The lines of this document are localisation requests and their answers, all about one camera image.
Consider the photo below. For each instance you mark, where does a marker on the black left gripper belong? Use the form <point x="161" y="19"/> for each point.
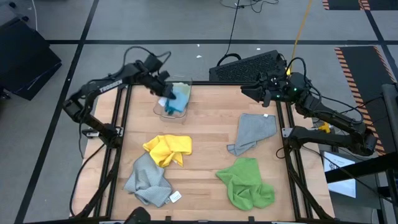
<point x="157" y="81"/>

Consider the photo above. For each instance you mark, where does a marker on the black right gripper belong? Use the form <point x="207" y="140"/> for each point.
<point x="289" y="90"/>

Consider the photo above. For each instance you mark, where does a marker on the light blue microfiber towel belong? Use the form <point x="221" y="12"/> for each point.
<point x="178" y="101"/>

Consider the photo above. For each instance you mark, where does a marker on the pale green microfiber towel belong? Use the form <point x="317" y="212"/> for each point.
<point x="186" y="88"/>

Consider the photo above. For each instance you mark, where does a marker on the yellow microfiber towel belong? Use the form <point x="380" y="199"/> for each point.
<point x="168" y="149"/>

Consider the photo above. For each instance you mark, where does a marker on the gray waffle-weave towel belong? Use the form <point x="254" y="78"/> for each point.
<point x="146" y="180"/>

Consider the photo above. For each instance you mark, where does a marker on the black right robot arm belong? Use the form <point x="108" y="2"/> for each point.
<point x="329" y="118"/>

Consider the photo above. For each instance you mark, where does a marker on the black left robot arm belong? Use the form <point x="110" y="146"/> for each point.
<point x="109" y="85"/>

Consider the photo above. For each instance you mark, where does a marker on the smooth gray microfiber towel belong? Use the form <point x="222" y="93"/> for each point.
<point x="253" y="130"/>

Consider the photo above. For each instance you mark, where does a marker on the bright green microfiber towel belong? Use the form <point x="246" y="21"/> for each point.
<point x="245" y="186"/>

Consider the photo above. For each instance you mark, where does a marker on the white paper towel tag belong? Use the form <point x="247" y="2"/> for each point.
<point x="176" y="196"/>
<point x="162" y="101"/>

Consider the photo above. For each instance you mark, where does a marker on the clear plastic bin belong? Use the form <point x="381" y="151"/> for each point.
<point x="174" y="118"/>

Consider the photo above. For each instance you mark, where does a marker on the black perforated computer case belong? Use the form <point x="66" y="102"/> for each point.
<point x="248" y="67"/>

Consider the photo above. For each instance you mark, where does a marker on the hazard-striped black floor mat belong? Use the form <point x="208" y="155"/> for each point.
<point x="345" y="3"/>
<point x="367" y="77"/>

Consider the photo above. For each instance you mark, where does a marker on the black stand beams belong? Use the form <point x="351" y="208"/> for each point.
<point x="357" y="169"/>

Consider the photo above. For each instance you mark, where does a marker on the white screen monitor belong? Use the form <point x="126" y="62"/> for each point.
<point x="342" y="186"/>

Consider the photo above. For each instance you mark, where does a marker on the dark rounded object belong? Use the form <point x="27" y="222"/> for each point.
<point x="138" y="216"/>

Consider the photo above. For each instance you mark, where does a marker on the black storage case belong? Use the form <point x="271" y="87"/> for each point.
<point x="25" y="59"/>

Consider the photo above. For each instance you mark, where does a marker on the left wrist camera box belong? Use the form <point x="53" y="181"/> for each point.
<point x="154" y="63"/>

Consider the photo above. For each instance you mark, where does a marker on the black metal table frame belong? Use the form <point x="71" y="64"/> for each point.
<point x="217" y="83"/>

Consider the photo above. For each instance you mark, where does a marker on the silver metal bracket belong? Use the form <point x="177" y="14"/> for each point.
<point x="286" y="132"/>
<point x="90" y="133"/>

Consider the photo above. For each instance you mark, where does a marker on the black frame bracket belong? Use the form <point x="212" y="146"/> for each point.
<point x="168" y="220"/>
<point x="251" y="220"/>

